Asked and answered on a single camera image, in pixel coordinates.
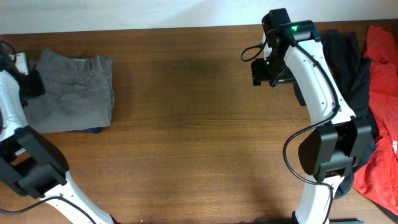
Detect grey shorts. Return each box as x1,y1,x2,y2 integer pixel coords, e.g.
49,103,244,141
24,50,114,134

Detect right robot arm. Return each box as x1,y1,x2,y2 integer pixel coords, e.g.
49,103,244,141
251,8,371,223

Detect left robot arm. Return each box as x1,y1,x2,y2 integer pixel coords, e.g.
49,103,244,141
1,40,117,224

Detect black garment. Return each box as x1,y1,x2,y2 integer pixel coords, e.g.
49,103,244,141
321,30,379,199

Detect folded navy blue garment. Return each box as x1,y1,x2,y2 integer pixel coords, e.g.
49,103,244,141
70,127,106,134

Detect red garment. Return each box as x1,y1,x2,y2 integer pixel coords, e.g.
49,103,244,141
353,26,397,215

